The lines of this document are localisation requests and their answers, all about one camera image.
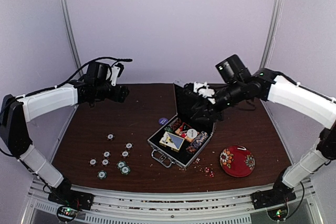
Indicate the green chip stack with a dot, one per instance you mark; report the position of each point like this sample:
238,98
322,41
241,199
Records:
168,129

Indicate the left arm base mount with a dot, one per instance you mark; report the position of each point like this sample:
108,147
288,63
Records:
69,209

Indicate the red floral plate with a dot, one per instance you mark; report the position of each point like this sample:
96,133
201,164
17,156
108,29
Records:
237,161

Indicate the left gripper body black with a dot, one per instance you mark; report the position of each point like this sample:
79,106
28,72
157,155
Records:
118,97

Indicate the aluminium poker case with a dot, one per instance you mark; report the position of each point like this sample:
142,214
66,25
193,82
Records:
164,155

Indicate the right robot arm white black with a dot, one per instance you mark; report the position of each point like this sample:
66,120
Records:
311,114

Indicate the blue orange chip stack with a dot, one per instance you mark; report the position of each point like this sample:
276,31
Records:
197,143

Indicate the white poker chip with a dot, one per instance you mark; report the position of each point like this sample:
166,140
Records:
105,162
93,162
110,137
125,154
106,154
129,146

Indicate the blue playing card box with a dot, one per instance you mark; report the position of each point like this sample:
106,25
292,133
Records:
172,141

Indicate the red black chip stack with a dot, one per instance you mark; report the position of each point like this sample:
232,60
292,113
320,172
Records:
175,124

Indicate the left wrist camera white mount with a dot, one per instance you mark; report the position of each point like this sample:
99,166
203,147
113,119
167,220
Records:
116,71

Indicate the right aluminium frame post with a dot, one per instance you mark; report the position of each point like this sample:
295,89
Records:
270,39

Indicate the purple small blind button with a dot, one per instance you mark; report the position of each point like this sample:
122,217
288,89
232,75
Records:
162,121

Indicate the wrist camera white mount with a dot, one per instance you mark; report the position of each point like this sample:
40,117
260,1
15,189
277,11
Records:
204,90
116,71

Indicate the white dealer button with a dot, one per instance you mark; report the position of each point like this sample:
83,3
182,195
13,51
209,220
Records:
192,133

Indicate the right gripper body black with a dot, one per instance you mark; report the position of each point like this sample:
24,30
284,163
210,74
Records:
210,109

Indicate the front aluminium rail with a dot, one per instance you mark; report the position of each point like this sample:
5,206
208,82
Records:
109,206

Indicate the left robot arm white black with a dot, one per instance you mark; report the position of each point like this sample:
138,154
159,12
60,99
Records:
99,83

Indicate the aluminium frame post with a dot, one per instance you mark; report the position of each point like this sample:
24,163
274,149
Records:
270,39
70,33

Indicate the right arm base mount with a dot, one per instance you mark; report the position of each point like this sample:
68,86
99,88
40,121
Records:
276,203

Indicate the red playing card box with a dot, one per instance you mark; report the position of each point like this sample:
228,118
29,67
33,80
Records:
182,131

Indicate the left aluminium frame post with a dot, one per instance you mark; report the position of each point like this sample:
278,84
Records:
70,33

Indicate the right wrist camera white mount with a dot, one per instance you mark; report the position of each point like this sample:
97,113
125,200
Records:
204,90

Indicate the green poker chip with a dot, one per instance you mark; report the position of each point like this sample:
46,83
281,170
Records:
102,174
125,170
121,164

